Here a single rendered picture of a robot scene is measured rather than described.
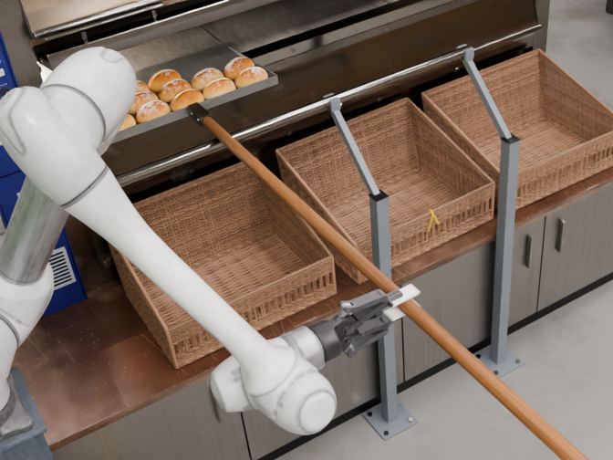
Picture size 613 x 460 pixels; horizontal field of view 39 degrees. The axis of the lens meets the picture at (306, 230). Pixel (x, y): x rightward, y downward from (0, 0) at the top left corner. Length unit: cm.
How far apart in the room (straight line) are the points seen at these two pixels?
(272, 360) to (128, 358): 124
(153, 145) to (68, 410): 82
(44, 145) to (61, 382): 132
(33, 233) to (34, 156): 38
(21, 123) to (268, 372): 55
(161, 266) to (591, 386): 209
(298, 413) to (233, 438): 138
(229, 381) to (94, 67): 59
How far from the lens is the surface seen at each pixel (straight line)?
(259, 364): 141
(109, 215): 142
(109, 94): 148
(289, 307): 259
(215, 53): 279
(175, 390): 250
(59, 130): 139
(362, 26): 292
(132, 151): 268
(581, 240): 328
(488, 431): 305
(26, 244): 176
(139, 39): 239
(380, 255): 253
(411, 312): 168
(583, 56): 534
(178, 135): 272
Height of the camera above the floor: 235
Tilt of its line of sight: 37 degrees down
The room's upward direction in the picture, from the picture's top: 7 degrees counter-clockwise
